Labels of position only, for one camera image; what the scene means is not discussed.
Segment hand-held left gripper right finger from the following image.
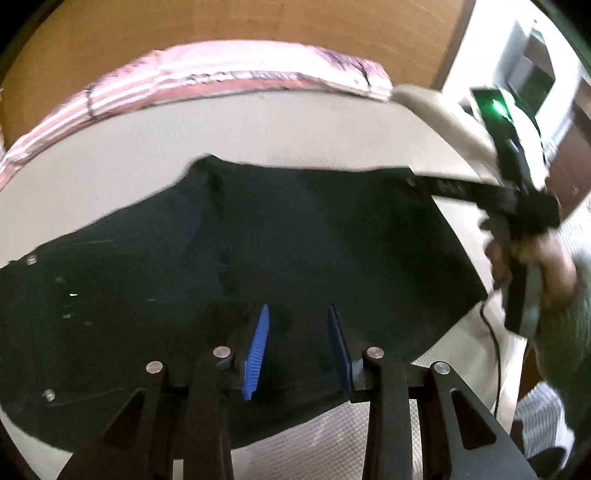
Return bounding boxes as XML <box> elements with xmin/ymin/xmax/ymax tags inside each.
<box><xmin>327</xmin><ymin>304</ymin><xmax>539</xmax><ymax>480</ymax></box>

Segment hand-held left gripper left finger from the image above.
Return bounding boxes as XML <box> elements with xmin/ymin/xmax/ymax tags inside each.
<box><xmin>55</xmin><ymin>304</ymin><xmax>271</xmax><ymax>480</ymax></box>

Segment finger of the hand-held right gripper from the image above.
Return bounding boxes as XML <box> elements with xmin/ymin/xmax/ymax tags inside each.
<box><xmin>416</xmin><ymin>173</ymin><xmax>509</xmax><ymax>205</ymax></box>

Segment black pants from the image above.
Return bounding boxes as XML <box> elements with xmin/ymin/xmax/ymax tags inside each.
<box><xmin>0</xmin><ymin>154</ymin><xmax>490</xmax><ymax>450</ymax></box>

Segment person's right forearm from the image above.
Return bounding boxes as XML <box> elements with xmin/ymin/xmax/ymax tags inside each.
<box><xmin>526</xmin><ymin>281</ymin><xmax>591</xmax><ymax>462</ymax></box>

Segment person's right hand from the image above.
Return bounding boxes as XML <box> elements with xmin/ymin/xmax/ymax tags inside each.
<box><xmin>479</xmin><ymin>217</ymin><xmax>579</xmax><ymax>313</ymax></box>

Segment beige blanket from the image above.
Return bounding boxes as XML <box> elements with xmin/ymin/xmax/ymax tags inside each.
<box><xmin>392</xmin><ymin>84</ymin><xmax>509</xmax><ymax>185</ymax></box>

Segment white framed window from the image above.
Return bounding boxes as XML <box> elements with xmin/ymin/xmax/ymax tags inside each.
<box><xmin>496</xmin><ymin>21</ymin><xmax>575</xmax><ymax>148</ymax></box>

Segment grey waffle bed sheet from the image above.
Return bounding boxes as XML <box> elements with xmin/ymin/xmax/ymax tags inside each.
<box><xmin>0</xmin><ymin>88</ymin><xmax>591</xmax><ymax>480</ymax></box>

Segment striped clothing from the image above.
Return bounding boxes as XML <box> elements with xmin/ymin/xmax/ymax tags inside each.
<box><xmin>512</xmin><ymin>383</ymin><xmax>574</xmax><ymax>459</ymax></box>

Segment pink striped pillow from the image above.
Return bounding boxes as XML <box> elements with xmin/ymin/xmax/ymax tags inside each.
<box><xmin>0</xmin><ymin>41</ymin><xmax>393</xmax><ymax>190</ymax></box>

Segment woven wooden headboard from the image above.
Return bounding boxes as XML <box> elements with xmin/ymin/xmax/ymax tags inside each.
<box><xmin>0</xmin><ymin>0</ymin><xmax>476</xmax><ymax>153</ymax></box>

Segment black cable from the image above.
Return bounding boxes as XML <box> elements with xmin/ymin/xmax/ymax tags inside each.
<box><xmin>478</xmin><ymin>299</ymin><xmax>503</xmax><ymax>416</ymax></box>

